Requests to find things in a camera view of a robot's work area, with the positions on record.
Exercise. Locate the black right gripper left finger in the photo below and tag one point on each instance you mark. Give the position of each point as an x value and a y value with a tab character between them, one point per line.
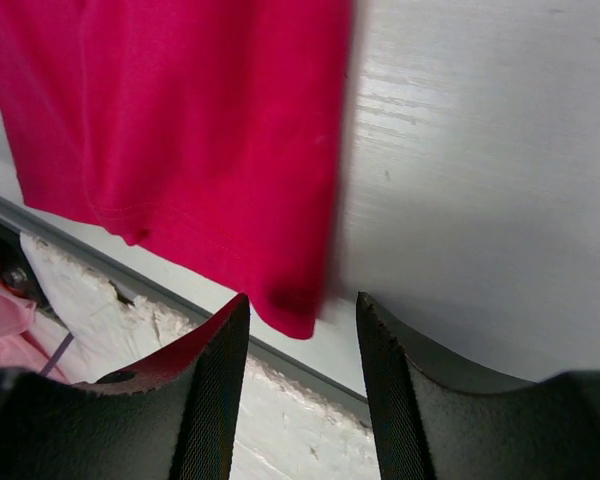
170	415

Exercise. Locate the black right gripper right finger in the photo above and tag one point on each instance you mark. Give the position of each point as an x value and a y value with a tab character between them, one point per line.
438	415

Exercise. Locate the red t shirt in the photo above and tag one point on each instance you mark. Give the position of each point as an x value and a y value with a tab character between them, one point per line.
207	132

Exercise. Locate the pink t shirt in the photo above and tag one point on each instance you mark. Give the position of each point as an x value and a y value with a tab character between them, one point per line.
28	339

